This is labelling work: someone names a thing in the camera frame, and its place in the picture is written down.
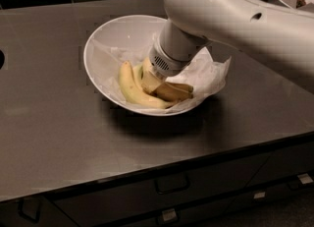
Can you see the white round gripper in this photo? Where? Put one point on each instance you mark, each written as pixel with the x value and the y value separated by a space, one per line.
pixel 164 63

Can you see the yellow banana bunch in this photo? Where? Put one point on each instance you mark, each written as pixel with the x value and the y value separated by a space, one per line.
pixel 165 96

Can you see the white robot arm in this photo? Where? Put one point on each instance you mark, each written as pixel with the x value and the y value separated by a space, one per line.
pixel 278 37

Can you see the large white bowl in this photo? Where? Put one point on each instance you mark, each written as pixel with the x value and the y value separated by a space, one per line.
pixel 136 25

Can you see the white crumpled paper liner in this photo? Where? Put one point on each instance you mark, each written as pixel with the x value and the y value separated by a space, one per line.
pixel 206 73

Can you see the dark drawer cabinet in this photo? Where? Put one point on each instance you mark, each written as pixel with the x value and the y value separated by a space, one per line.
pixel 219 183

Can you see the middle drawer black handle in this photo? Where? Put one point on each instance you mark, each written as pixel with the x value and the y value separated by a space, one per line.
pixel 171 183

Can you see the drawer black handle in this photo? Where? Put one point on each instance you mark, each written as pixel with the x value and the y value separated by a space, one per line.
pixel 171 183
pixel 30 209

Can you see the lower drawer metal handle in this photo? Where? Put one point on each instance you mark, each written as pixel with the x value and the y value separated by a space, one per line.
pixel 167 216

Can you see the drawer metal handle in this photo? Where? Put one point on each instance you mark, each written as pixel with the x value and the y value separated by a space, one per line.
pixel 302 182
pixel 167 216

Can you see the lower right metal handle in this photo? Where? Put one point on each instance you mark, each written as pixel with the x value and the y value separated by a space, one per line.
pixel 258 196

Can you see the left drawer black handle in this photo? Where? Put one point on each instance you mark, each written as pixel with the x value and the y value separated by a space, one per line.
pixel 30 209

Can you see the right drawer metal handle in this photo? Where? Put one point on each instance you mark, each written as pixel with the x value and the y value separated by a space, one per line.
pixel 302 182

